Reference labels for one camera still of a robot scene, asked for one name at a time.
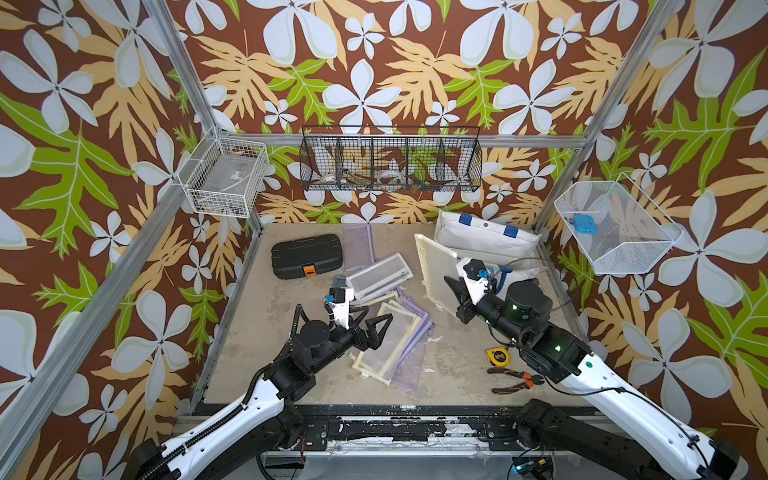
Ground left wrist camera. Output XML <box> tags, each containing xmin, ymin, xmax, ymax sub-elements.
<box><xmin>324</xmin><ymin>287</ymin><xmax>354</xmax><ymax>329</ymax></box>

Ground white wire basket left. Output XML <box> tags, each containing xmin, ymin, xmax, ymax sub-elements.
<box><xmin>179</xmin><ymin>135</ymin><xmax>270</xmax><ymax>219</ymax></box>

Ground blue object in basket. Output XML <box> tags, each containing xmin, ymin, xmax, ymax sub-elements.
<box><xmin>570</xmin><ymin>214</ymin><xmax>598</xmax><ymax>235</ymax></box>

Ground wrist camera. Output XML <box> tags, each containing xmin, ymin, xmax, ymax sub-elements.
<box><xmin>456</xmin><ymin>257</ymin><xmax>497</xmax><ymax>305</ymax></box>
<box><xmin>324</xmin><ymin>287</ymin><xmax>354</xmax><ymax>329</ymax></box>

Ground yellow trimmed mesh pouch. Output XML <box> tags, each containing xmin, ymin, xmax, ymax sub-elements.
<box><xmin>414</xmin><ymin>233</ymin><xmax>459</xmax><ymax>318</ymax></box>

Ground black plastic tool case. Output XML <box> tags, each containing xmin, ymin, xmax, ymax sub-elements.
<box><xmin>271</xmin><ymin>234</ymin><xmax>343</xmax><ymax>280</ymax></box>

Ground white wire basket right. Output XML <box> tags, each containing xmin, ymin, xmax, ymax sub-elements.
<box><xmin>554</xmin><ymin>174</ymin><xmax>684</xmax><ymax>276</ymax></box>

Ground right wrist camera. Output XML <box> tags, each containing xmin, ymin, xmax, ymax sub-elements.
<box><xmin>456</xmin><ymin>257</ymin><xmax>497</xmax><ymax>305</ymax></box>

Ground white mesh pouch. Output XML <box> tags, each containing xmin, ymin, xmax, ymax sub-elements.
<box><xmin>346</xmin><ymin>253</ymin><xmax>413</xmax><ymax>302</ymax></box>

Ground white Doraemon canvas bag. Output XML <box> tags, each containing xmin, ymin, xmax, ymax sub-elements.
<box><xmin>433</xmin><ymin>211</ymin><xmax>541</xmax><ymax>282</ymax></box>

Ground yellow tape measure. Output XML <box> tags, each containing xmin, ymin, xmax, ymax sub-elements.
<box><xmin>486</xmin><ymin>347</ymin><xmax>510</xmax><ymax>368</ymax></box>

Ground large purple mesh pouch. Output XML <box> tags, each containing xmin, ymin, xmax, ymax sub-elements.
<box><xmin>385</xmin><ymin>291</ymin><xmax>434</xmax><ymax>392</ymax></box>

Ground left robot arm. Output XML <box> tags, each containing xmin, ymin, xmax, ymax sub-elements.
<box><xmin>121</xmin><ymin>305</ymin><xmax>393</xmax><ymax>479</ymax></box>

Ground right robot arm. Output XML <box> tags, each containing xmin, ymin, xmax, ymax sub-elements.
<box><xmin>444</xmin><ymin>271</ymin><xmax>740</xmax><ymax>479</ymax></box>

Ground black wire basket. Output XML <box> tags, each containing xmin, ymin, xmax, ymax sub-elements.
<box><xmin>298</xmin><ymin>125</ymin><xmax>483</xmax><ymax>193</ymax></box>

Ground white wire basket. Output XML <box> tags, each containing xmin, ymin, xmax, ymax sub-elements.
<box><xmin>554</xmin><ymin>174</ymin><xmax>684</xmax><ymax>276</ymax></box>
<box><xmin>179</xmin><ymin>135</ymin><xmax>270</xmax><ymax>219</ymax></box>

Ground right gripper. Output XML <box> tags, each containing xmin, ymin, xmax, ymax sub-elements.
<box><xmin>445</xmin><ymin>275</ymin><xmax>528</xmax><ymax>350</ymax></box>

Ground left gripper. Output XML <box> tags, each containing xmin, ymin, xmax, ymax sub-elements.
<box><xmin>308</xmin><ymin>302</ymin><xmax>388</xmax><ymax>375</ymax></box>

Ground orange black pliers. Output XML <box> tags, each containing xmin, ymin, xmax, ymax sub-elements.
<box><xmin>487</xmin><ymin>365</ymin><xmax>546</xmax><ymax>396</ymax></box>

